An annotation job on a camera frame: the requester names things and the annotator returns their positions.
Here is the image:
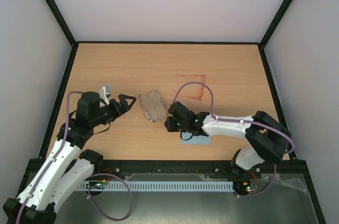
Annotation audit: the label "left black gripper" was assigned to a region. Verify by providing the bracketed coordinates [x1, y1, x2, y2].
[91, 94, 137, 127]

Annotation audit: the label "striped sunglasses case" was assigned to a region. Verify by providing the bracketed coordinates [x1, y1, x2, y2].
[139, 90, 167, 122]

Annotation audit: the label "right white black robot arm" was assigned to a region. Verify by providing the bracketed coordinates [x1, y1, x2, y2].
[164, 102, 291, 177]

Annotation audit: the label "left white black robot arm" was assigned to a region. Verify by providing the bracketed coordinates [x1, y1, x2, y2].
[3, 87, 136, 223]

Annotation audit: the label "red transparent sunglasses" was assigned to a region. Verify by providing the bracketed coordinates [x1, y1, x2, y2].
[172, 74, 206, 101]

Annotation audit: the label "blue cleaning cloth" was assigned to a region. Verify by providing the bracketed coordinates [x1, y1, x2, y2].
[181, 132, 211, 145]

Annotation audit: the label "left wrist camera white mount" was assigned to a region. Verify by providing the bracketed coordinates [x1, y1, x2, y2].
[99, 85, 112, 106]

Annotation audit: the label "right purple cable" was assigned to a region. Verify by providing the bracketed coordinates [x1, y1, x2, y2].
[174, 82, 295, 199]

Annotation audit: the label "purple cable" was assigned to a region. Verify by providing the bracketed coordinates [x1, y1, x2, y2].
[174, 82, 295, 199]
[15, 91, 133, 224]

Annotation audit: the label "light blue slotted cable duct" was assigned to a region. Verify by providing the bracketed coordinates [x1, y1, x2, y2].
[75, 181, 234, 192]

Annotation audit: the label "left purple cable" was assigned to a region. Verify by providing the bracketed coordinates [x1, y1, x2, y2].
[15, 91, 133, 224]

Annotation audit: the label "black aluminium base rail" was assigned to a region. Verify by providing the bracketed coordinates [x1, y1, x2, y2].
[26, 158, 308, 182]

